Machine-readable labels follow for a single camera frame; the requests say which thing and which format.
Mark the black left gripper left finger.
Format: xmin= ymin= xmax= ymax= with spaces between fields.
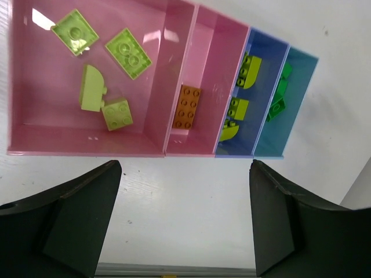
xmin=1 ymin=160 xmax=122 ymax=277

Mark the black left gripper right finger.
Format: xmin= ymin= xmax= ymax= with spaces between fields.
xmin=249 ymin=160 xmax=370 ymax=277

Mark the lime square lego hollow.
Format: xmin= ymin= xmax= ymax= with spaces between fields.
xmin=219 ymin=119 xmax=239 ymax=142

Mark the pale lime sloped lego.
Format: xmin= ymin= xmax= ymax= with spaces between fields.
xmin=101 ymin=97 xmax=133 ymax=131

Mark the lime sloped lego brick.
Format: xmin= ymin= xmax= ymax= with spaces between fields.
xmin=79 ymin=64 xmax=107 ymax=112

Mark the green small lego brick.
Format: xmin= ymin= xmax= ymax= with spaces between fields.
xmin=274 ymin=78 xmax=288 ymax=98

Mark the lime lego brick edge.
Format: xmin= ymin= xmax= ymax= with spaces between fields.
xmin=236 ymin=52 xmax=262 ymax=89

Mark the brown lego plate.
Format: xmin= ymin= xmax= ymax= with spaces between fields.
xmin=172 ymin=85 xmax=202 ymax=130

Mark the lone pale lime lego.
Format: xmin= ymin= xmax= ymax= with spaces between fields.
xmin=51 ymin=9 xmax=99 ymax=56

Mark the dark green square lego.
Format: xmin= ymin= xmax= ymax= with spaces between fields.
xmin=280 ymin=62 xmax=293 ymax=79

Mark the light blue container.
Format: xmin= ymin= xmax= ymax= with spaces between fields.
xmin=254 ymin=46 xmax=318 ymax=158

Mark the purple blue container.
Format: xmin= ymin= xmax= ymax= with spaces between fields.
xmin=216 ymin=27 xmax=289 ymax=158

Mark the pink container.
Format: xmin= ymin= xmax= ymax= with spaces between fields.
xmin=7 ymin=1 xmax=250 ymax=157

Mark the aluminium rail front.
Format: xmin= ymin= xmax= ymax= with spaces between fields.
xmin=94 ymin=263 xmax=257 ymax=277

